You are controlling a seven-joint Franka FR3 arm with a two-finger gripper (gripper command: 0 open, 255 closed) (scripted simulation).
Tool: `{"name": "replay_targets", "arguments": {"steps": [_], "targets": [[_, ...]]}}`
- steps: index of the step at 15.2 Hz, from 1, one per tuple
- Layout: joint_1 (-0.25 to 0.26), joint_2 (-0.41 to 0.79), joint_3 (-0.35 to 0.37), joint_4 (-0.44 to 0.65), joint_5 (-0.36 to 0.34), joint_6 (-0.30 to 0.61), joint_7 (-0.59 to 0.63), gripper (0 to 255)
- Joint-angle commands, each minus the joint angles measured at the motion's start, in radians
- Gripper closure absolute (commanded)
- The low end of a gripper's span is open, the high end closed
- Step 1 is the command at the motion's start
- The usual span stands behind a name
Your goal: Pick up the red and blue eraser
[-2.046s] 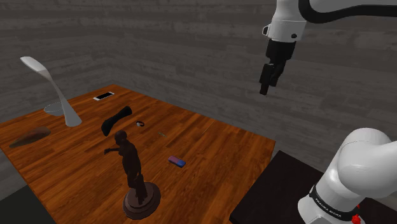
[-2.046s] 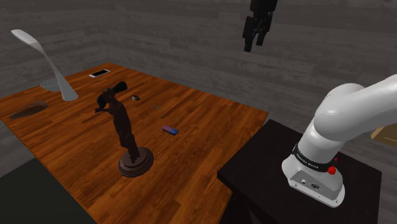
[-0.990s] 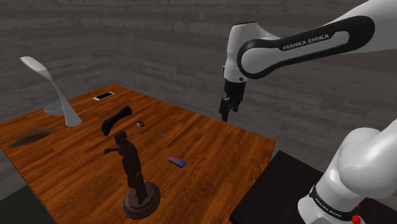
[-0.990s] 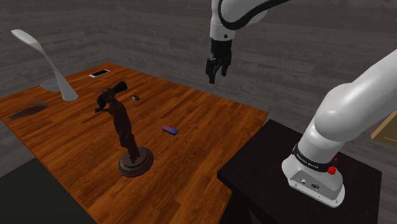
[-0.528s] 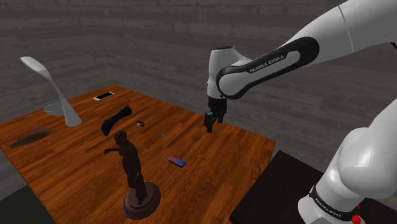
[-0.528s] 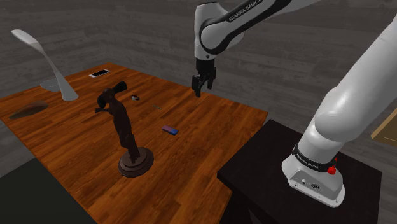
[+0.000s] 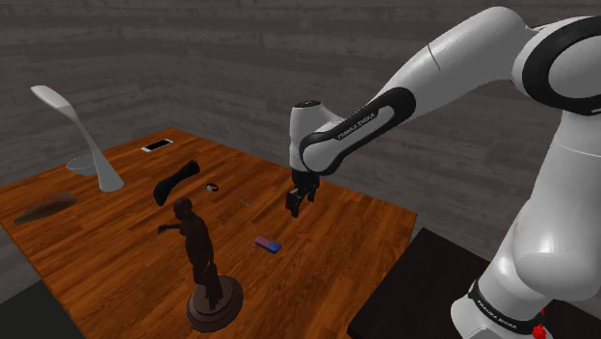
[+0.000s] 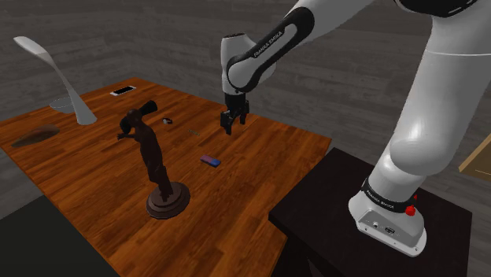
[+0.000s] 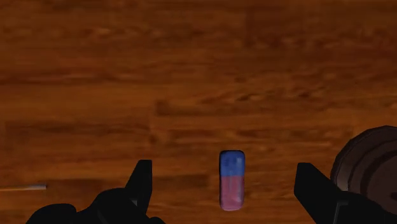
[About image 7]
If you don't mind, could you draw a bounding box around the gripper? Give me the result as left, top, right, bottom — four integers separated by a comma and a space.
285, 169, 322, 219

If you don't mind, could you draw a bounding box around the purple and blue eraser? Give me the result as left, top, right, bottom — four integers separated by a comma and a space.
253, 235, 282, 255

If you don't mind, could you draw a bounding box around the wooden table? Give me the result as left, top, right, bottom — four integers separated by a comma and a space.
0, 127, 419, 339

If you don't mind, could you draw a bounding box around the dark brown human statue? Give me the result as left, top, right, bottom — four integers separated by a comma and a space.
156, 196, 245, 334

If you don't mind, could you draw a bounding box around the black curved elongated object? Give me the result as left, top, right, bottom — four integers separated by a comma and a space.
152, 160, 201, 208

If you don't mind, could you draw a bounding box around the dark robot stand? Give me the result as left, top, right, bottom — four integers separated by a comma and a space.
347, 226, 601, 339

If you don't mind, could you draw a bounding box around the white smartphone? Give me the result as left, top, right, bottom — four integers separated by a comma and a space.
141, 138, 174, 154

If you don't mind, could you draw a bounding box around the white curved desk lamp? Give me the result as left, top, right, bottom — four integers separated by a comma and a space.
30, 85, 125, 194

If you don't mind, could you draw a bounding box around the brown flat pointed object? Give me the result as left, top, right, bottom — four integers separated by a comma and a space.
13, 191, 79, 225

